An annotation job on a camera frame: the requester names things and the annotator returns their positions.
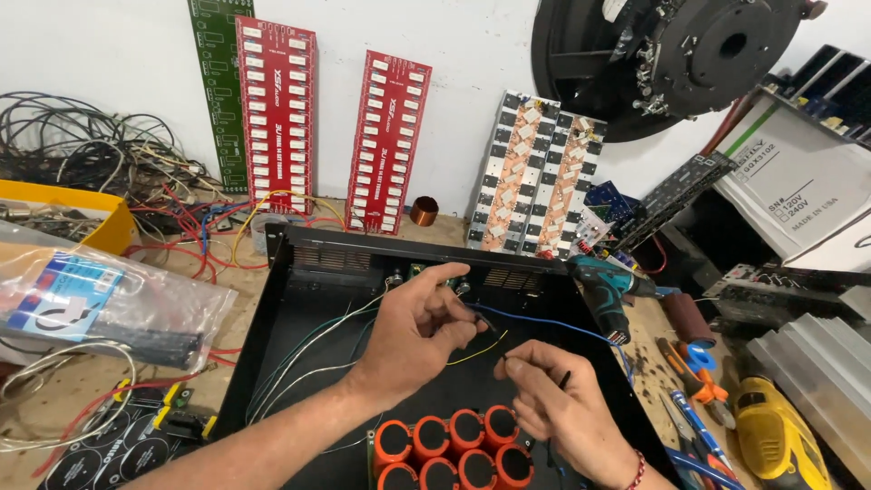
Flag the white cardboard box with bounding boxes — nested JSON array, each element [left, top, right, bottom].
[[713, 87, 871, 274]]

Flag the black amplifier unit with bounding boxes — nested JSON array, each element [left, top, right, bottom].
[[701, 261, 871, 326]]

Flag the yellow power tool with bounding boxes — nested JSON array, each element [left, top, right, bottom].
[[731, 374, 835, 490]]

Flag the red bead bracelet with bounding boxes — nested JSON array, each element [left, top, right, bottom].
[[625, 449, 646, 490]]

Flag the bundle of red wires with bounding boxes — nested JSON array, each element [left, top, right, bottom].
[[121, 184, 287, 285]]

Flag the tangle of dark cables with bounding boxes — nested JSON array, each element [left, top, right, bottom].
[[0, 90, 229, 208]]

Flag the shelf rack with circuit boards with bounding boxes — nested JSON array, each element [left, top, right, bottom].
[[761, 44, 871, 149]]

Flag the ribbed aluminium heatsink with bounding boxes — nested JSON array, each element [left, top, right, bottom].
[[744, 312, 871, 480]]

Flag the blue wire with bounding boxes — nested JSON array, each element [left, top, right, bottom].
[[468, 302, 638, 387]]

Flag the orange handled pliers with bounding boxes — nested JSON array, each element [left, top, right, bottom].
[[656, 337, 737, 431]]

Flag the yellow plastic tray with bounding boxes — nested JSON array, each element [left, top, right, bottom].
[[0, 178, 139, 258]]

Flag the thin yellow wire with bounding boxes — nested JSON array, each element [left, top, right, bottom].
[[445, 329, 510, 367]]

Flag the blue tape roll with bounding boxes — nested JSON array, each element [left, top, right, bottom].
[[683, 342, 717, 372]]

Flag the thin black wire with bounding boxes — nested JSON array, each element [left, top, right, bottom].
[[499, 350, 573, 393]]

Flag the clear plastic cup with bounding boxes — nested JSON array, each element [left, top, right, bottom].
[[249, 211, 291, 257]]

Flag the blue circuit board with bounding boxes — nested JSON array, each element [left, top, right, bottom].
[[584, 180, 642, 231]]

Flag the bank of orange capacitors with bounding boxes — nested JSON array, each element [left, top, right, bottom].
[[372, 404, 536, 490]]

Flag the teal cordless drill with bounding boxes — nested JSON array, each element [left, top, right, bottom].
[[567, 255, 660, 346]]

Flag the black display panel board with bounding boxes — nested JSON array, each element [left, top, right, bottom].
[[611, 151, 740, 254]]

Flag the person's left hand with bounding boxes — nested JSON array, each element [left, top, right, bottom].
[[352, 262, 489, 411]]

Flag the copper wire coil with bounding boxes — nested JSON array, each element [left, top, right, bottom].
[[409, 196, 440, 227]]

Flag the brown sandpaper roll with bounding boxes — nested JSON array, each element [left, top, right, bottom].
[[662, 292, 717, 348]]

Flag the long red wire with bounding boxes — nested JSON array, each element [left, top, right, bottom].
[[30, 347, 243, 479]]

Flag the black metal amplifier chassis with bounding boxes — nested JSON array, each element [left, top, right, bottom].
[[210, 223, 683, 490]]

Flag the small white circuit board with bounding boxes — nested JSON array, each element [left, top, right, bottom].
[[567, 206, 615, 258]]

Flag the transistor board on aluminium heatsink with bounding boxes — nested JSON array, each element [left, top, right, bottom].
[[467, 90, 563, 257], [520, 112, 608, 261]]

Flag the white wires in chassis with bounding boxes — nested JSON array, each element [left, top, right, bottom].
[[246, 284, 390, 427]]

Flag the person's right hand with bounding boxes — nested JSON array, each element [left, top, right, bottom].
[[493, 339, 645, 479]]

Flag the plastic bag of cable ties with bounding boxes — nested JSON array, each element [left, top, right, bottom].
[[0, 220, 240, 374]]

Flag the blue handled screwdriver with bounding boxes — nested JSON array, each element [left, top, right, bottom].
[[669, 388, 734, 472]]

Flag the white cable loop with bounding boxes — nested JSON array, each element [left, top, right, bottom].
[[0, 339, 139, 455]]

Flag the tall red circuit board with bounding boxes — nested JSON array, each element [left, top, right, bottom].
[[235, 15, 318, 216]]

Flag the black capacitor circuit board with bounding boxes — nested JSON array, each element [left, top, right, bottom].
[[37, 380, 220, 490]]

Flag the short red circuit board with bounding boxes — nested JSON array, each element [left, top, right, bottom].
[[344, 49, 434, 236]]

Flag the long yellow wire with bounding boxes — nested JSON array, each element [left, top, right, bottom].
[[230, 189, 349, 268]]

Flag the green circuit board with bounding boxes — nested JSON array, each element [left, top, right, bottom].
[[188, 0, 257, 196]]

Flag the blue handled cutters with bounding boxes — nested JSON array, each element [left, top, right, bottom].
[[661, 445, 747, 490]]

